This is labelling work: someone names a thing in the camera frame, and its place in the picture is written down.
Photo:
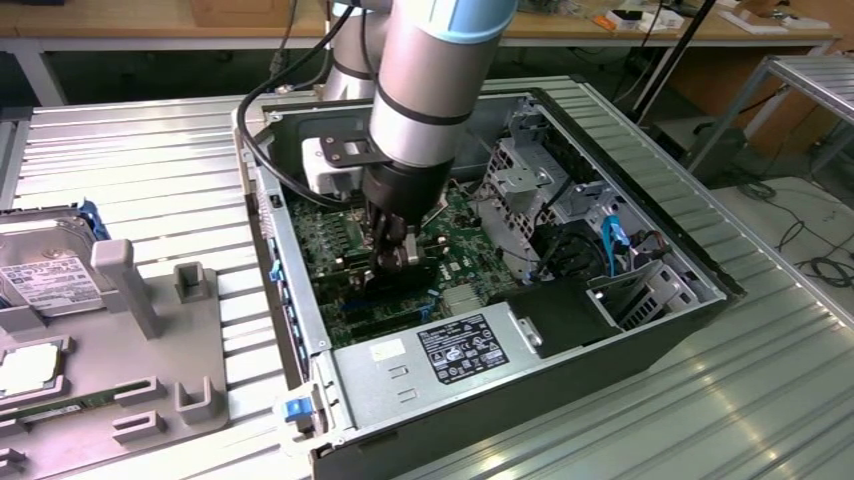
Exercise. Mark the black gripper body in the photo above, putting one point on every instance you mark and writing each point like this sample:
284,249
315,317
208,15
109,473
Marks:
407,195

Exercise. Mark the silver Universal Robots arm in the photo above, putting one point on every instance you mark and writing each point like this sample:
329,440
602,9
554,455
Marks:
427,100

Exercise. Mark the CPU socket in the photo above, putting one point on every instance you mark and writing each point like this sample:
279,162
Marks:
360,227

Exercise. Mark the metal socket cover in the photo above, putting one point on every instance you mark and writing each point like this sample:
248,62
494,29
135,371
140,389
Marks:
443,210

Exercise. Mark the green motherboard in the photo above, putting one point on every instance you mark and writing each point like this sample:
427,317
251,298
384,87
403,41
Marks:
467,250

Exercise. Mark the black expansion slot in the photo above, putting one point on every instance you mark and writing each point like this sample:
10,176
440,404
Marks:
389,330
387,316

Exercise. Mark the silver chipset heatsink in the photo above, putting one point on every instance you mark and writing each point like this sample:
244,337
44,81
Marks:
461,297

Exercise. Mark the silver perforated drive cage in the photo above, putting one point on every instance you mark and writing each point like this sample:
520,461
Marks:
520,180

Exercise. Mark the blue plastic slot retainer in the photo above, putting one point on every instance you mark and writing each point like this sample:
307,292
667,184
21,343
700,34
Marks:
275,272

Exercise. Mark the silver power supply unit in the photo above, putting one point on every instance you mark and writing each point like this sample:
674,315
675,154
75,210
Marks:
373,380

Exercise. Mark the blue case latch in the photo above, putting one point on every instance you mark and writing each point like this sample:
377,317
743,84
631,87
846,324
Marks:
296,410

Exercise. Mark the open black PC case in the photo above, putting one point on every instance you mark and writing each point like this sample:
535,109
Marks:
667,210

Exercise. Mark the wooden desk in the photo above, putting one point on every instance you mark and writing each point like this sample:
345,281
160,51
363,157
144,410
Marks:
567,30

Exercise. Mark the metal disk bay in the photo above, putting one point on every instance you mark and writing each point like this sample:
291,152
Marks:
667,290

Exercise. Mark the small orange item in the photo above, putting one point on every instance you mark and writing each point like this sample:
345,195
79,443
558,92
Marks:
603,20

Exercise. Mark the grey parts rack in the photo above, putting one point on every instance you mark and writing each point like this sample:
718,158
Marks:
113,360

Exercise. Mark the black box on floor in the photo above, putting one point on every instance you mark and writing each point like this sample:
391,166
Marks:
714,150

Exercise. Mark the black tripod pole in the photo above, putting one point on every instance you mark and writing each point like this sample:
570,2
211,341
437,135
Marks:
683,47

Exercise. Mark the white and black box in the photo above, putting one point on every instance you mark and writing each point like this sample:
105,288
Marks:
656,20

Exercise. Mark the silver hard disk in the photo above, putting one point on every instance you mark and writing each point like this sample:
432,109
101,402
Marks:
40,280

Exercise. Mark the brown cabinet panel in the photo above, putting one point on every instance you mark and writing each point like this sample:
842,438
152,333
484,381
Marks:
734,75

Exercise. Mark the green RAM stick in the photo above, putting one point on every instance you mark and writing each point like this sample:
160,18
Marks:
60,411

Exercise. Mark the silver CPU chip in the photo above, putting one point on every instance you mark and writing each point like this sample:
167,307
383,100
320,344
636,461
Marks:
26,367

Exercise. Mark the flat white box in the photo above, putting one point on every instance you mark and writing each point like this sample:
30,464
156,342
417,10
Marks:
754,20

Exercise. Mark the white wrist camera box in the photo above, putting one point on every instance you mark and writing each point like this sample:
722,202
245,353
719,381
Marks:
327,175

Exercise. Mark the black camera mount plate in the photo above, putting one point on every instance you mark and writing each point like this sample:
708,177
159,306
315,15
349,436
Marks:
347,150

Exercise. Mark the blue plastic disk bracket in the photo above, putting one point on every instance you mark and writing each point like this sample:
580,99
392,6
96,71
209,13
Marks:
89,220

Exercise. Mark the metal frame table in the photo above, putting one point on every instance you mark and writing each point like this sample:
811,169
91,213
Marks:
820,75

